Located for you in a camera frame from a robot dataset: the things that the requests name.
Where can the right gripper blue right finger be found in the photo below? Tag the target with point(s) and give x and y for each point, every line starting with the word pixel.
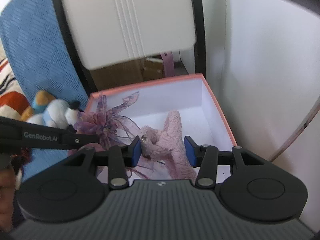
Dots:
pixel 193 152

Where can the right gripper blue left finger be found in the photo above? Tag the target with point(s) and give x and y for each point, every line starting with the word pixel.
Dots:
pixel 135 151

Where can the pink fuzzy cloth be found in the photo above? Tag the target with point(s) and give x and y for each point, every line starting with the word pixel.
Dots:
pixel 166 146

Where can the purple ribbon flower hair accessory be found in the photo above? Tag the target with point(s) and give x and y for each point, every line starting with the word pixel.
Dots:
pixel 112 128

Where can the white blue duck plush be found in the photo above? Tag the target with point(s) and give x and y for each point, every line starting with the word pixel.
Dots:
pixel 53 115

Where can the brown bear plush blue shirt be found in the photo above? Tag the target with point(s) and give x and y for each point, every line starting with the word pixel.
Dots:
pixel 39 104

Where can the small panda plush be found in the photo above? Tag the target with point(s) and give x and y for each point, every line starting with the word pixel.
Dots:
pixel 72 115

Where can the person's left hand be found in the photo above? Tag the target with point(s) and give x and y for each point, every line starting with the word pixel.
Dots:
pixel 9 212

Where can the red black white striped blanket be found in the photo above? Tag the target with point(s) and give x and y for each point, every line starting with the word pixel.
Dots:
pixel 13 101

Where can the pink cardboard box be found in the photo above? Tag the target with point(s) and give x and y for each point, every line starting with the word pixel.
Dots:
pixel 201 115

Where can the cardboard boxes behind chair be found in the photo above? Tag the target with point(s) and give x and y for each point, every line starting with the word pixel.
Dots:
pixel 145 69

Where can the blue textured mattress pad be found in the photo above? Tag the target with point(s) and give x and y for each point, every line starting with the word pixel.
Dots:
pixel 36 51

